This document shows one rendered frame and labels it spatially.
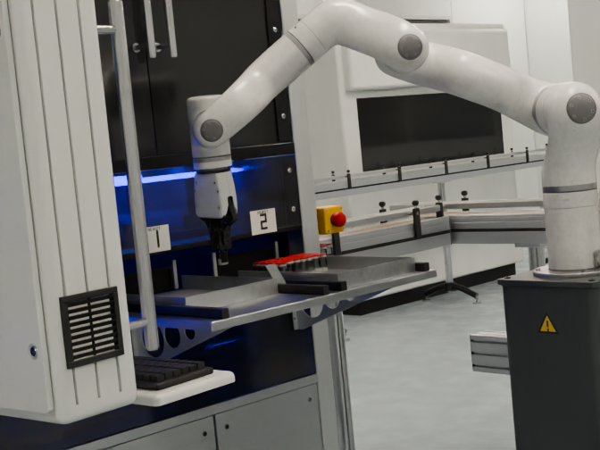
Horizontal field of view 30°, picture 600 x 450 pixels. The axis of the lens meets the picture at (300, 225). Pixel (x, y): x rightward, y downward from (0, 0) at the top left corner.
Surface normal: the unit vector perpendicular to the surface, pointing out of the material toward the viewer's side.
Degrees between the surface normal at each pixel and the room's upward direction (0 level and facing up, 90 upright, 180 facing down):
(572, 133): 125
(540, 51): 90
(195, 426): 90
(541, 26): 90
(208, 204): 91
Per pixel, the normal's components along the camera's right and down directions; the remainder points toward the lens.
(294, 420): 0.70, -0.01
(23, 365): -0.65, 0.12
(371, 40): -0.58, -0.11
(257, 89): 0.65, -0.40
